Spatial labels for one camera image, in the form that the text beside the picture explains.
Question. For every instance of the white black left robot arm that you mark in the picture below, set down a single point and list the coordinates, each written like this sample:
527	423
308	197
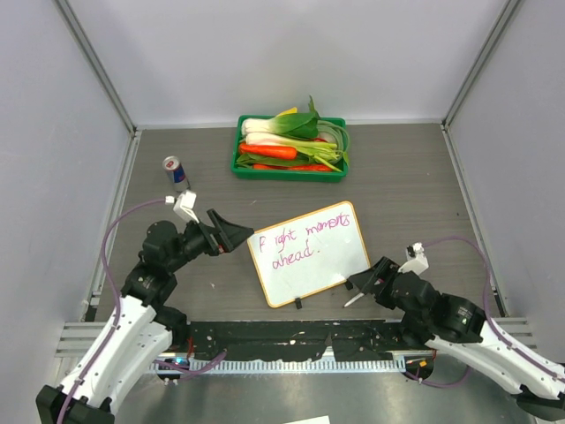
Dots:
141	327

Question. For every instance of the yellow framed whiteboard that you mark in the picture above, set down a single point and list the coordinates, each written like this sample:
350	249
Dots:
308	254

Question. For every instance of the red bull drink can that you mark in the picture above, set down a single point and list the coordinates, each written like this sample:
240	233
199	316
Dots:
176	173

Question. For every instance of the white paper sheet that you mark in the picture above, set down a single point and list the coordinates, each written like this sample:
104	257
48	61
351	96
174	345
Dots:
315	420

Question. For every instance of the white green leek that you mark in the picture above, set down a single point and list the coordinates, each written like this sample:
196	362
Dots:
319	150

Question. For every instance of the pink capped marker pen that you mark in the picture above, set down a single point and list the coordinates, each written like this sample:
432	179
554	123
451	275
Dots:
354	299

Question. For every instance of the green plastic vegetable tray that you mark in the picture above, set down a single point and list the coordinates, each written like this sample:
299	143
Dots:
247	171

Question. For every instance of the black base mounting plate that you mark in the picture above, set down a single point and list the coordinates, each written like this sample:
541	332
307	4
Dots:
287	341

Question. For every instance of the orange carrot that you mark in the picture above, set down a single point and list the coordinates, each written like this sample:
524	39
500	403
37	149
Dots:
278	152

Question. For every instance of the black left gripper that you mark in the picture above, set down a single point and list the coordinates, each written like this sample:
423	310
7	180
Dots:
222	237

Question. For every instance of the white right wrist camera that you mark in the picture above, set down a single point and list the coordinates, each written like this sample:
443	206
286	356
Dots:
416	260

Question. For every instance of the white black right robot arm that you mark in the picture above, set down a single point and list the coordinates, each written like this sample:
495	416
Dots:
456	326

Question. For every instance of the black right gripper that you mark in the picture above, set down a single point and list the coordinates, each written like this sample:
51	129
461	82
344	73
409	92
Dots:
385	269

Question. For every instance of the green bok choy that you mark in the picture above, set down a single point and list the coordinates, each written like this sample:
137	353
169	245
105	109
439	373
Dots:
299	125

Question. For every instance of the slotted cable duct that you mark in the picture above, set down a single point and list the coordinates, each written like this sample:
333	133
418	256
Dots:
327	365

